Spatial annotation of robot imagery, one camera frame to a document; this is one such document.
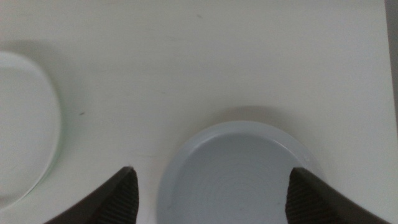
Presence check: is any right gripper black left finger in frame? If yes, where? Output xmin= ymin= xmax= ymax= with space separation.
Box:
xmin=43 ymin=166 xmax=140 ymax=224

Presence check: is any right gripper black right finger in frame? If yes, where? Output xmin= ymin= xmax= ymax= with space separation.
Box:
xmin=285 ymin=167 xmax=392 ymax=224

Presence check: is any grey-blue shallow bowl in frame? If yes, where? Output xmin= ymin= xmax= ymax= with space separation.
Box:
xmin=157 ymin=120 xmax=326 ymax=224

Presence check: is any pale green shallow bowl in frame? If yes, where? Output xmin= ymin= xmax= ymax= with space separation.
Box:
xmin=0 ymin=51 xmax=67 ymax=213

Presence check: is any white shallow bowl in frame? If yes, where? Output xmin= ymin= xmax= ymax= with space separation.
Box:
xmin=0 ymin=51 xmax=62 ymax=210

